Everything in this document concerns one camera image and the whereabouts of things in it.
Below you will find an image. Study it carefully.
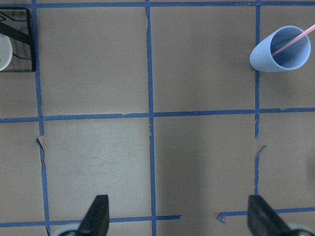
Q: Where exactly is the black wire mug rack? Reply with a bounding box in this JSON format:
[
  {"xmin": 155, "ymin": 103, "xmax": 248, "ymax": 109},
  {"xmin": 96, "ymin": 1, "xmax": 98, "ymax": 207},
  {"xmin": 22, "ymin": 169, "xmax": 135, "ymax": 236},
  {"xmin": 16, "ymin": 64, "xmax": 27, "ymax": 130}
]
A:
[{"xmin": 0, "ymin": 7, "xmax": 36, "ymax": 73}]

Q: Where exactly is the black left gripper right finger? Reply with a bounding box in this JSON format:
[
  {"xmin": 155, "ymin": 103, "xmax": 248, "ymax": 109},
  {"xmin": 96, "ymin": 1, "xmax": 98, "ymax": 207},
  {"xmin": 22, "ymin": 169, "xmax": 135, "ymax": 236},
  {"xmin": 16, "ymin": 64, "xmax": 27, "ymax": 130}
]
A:
[{"xmin": 247, "ymin": 195, "xmax": 294, "ymax": 236}]

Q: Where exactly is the white mug on rack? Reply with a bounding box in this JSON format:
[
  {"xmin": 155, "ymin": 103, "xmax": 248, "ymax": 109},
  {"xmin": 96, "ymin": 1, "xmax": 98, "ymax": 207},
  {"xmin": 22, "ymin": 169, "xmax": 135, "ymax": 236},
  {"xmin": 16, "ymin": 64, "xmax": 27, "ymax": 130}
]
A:
[{"xmin": 0, "ymin": 34, "xmax": 13, "ymax": 71}]

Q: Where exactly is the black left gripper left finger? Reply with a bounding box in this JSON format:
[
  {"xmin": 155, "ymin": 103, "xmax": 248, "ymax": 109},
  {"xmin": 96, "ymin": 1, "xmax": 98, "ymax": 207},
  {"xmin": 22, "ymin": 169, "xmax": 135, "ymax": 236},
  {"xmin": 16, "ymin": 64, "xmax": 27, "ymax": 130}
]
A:
[{"xmin": 77, "ymin": 195, "xmax": 109, "ymax": 236}]

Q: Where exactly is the pink chopstick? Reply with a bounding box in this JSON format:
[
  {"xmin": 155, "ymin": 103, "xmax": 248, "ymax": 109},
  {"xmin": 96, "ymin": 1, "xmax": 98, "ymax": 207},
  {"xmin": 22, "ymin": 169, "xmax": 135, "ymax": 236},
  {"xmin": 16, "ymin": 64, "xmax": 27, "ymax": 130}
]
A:
[{"xmin": 272, "ymin": 25, "xmax": 315, "ymax": 57}]

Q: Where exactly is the light blue plastic cup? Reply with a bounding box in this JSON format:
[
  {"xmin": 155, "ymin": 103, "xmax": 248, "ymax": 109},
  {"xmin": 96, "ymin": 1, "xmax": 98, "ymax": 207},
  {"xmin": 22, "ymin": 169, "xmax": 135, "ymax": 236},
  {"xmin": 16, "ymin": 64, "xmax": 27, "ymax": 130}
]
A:
[{"xmin": 249, "ymin": 26, "xmax": 311, "ymax": 73}]

